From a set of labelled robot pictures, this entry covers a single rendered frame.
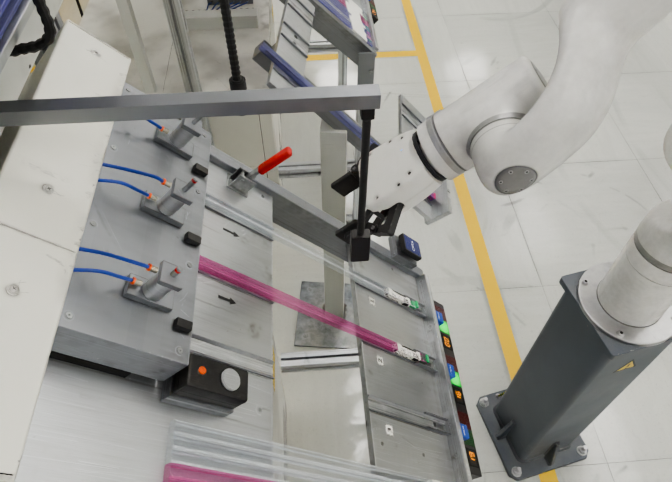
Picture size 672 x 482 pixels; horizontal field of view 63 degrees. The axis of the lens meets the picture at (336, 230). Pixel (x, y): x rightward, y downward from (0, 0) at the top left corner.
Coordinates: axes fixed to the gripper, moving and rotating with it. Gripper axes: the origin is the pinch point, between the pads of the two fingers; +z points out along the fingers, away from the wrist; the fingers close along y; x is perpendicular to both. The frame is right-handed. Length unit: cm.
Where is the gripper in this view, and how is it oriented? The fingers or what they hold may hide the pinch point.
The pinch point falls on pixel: (344, 210)
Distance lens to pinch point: 80.6
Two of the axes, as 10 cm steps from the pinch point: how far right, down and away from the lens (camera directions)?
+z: -7.5, 4.6, 4.8
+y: 0.7, 7.7, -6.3
